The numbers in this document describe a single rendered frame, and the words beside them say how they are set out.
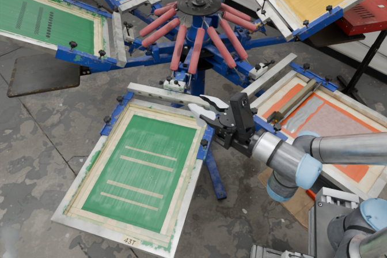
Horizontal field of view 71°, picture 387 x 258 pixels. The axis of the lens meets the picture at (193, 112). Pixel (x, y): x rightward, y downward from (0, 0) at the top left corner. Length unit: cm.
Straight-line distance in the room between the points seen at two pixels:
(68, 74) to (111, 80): 133
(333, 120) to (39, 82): 191
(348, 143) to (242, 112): 26
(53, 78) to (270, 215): 195
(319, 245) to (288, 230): 136
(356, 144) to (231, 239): 172
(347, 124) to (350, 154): 111
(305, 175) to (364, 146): 15
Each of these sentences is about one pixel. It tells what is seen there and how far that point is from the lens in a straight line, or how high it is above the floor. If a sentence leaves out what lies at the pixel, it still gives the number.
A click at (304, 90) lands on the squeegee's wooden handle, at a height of 106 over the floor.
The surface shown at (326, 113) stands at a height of 96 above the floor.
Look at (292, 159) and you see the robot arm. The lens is 67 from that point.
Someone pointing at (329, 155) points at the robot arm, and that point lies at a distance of 78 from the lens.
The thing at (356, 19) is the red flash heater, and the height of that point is 110.
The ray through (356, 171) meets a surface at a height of 96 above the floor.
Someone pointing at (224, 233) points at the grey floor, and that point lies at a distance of 234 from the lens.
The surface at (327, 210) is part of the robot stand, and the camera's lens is 115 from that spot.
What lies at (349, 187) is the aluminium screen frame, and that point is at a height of 99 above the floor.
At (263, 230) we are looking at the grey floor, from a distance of 240.
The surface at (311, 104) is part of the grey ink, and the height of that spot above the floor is 96.
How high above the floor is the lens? 224
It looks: 50 degrees down
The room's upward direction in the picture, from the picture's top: straight up
